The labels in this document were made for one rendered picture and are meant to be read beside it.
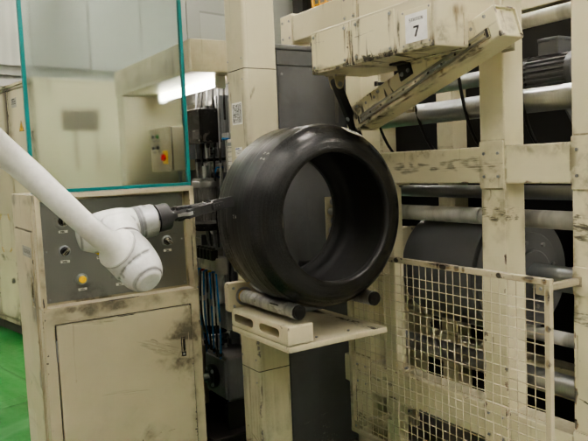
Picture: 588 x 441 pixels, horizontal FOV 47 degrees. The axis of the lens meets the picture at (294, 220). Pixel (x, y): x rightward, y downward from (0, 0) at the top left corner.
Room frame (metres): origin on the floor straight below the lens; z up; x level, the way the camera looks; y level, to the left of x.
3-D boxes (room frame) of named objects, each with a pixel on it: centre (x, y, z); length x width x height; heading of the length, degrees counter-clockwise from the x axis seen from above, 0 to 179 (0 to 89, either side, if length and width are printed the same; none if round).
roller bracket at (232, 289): (2.29, 0.06, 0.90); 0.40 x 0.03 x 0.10; 122
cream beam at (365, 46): (2.19, -0.35, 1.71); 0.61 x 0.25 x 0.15; 32
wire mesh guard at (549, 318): (2.12, -0.43, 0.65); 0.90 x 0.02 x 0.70; 32
